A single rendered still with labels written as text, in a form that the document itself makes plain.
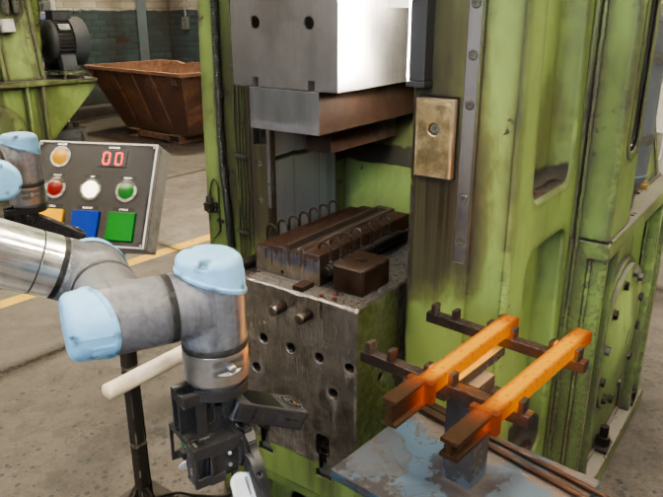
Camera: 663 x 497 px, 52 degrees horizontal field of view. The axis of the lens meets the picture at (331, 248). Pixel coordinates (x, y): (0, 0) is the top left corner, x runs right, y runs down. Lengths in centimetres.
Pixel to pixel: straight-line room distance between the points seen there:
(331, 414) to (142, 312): 101
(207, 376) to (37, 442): 212
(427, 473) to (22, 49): 556
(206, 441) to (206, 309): 17
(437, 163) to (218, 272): 86
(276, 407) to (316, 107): 82
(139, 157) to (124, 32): 911
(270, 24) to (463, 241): 63
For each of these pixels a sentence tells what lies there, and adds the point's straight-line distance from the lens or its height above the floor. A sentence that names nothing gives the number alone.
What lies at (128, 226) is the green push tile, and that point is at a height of 101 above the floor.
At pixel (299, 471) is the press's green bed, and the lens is 184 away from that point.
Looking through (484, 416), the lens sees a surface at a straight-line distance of 101.
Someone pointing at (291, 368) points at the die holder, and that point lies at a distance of 168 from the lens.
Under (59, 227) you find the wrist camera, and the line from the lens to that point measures 161.
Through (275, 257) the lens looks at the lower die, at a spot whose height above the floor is 96.
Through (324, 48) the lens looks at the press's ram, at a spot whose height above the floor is 146.
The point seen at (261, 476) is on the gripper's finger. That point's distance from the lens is 84.
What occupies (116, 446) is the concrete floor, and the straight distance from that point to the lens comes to 274.
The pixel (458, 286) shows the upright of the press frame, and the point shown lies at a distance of 157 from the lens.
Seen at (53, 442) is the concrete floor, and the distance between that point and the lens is 284.
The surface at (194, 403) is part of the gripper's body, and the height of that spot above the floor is 112.
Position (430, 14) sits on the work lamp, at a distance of 148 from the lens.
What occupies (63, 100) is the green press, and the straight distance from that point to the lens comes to 674.
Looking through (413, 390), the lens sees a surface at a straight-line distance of 104.
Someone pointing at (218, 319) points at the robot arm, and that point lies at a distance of 74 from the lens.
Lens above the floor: 154
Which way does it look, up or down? 20 degrees down
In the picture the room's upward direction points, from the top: straight up
